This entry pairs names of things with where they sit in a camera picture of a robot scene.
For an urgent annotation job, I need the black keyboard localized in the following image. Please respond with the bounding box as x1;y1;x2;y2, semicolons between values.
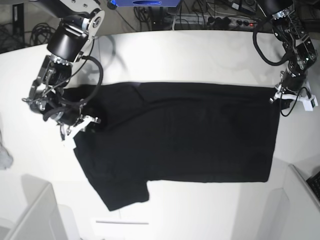
306;172;320;200

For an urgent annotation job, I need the white power strip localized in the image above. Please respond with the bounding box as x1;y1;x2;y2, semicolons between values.
174;13;258;31

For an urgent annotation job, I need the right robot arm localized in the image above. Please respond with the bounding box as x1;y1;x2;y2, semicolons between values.
23;0;105;142

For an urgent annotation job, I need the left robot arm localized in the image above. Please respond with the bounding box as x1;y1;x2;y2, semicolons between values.
252;0;318;108

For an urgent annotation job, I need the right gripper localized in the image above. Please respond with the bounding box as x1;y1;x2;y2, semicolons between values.
42;99;101;140

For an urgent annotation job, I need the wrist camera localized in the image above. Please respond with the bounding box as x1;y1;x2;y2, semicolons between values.
302;95;319;112
62;136;77;150

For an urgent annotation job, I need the black T-shirt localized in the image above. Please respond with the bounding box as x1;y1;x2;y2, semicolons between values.
74;82;280;211

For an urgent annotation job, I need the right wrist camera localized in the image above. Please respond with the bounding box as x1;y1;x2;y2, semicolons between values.
62;136;77;150

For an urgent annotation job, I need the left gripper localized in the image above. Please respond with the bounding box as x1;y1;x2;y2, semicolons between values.
268;71;307;103

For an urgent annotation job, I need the blue box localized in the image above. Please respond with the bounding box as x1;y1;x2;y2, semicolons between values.
109;0;180;8

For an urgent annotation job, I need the grey cloth at edge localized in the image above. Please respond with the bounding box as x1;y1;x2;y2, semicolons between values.
0;133;14;170

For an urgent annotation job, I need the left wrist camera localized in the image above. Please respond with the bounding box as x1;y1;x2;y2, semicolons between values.
302;95;319;112

